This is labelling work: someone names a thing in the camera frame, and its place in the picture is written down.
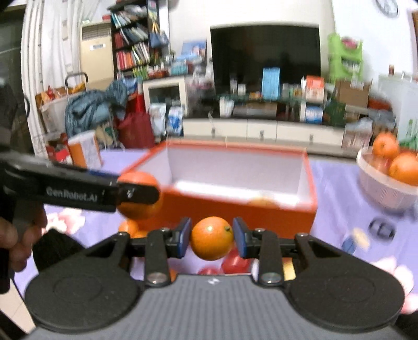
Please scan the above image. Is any blue tote bag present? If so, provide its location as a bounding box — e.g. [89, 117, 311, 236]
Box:
[148, 28, 170, 49]

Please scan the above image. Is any orange white carton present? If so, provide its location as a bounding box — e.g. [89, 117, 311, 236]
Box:
[302, 75, 325, 102]

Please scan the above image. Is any blue upright box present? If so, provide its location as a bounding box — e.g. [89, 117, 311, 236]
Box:
[262, 67, 281, 100]

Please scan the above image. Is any brown cardboard box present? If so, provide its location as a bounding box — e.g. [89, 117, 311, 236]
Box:
[335, 80, 371, 108]

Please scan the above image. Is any white television stand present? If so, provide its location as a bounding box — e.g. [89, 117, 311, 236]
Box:
[183, 95, 347, 144]

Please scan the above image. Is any white curtain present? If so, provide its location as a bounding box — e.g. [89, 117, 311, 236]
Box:
[21, 0, 85, 157]

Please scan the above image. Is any person's left hand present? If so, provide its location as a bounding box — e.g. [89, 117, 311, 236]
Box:
[0, 206, 48, 273]

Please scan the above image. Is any beige standing air conditioner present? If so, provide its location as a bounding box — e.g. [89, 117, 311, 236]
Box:
[80, 21, 115, 90]

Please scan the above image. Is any red apple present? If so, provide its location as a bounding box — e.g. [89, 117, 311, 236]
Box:
[222, 248, 252, 274]

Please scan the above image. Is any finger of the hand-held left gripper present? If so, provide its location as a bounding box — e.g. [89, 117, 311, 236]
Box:
[117, 181, 160, 206]

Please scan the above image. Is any dark bookshelf with books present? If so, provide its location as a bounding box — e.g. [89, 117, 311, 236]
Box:
[109, 0, 170, 79]

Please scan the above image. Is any blue padded jacket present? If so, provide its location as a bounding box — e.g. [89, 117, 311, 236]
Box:
[65, 80, 128, 138]

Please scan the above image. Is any framed picture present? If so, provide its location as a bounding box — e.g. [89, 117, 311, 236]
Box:
[181, 41, 208, 61]

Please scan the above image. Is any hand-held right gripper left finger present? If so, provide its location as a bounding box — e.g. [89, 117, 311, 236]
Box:
[83, 217, 193, 288]

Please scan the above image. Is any blue white plastic bag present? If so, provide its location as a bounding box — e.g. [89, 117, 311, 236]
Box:
[166, 105, 184, 136]

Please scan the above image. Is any small orange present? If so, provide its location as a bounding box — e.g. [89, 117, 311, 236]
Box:
[248, 196, 278, 207]

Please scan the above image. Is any white glass door cabinet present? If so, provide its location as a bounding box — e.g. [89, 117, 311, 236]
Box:
[143, 76, 189, 118]

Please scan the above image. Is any red shopping bag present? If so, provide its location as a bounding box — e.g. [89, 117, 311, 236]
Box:
[118, 111, 155, 149]

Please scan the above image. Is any white colander bowl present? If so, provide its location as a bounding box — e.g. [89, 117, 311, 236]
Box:
[356, 147, 418, 213]

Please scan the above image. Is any orange white canister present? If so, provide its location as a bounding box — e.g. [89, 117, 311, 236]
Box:
[67, 131, 103, 169]

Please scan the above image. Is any metal trolley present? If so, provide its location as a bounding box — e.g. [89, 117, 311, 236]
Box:
[65, 73, 89, 95]

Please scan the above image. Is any wall clock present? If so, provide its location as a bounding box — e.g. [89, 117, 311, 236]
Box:
[375, 0, 399, 18]

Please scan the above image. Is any orange cardboard box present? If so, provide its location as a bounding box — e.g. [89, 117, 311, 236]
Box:
[119, 140, 318, 239]

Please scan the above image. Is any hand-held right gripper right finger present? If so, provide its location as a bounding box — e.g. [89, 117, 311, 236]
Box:
[233, 217, 342, 288]

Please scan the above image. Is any black television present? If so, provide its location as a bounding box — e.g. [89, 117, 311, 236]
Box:
[210, 24, 322, 95]

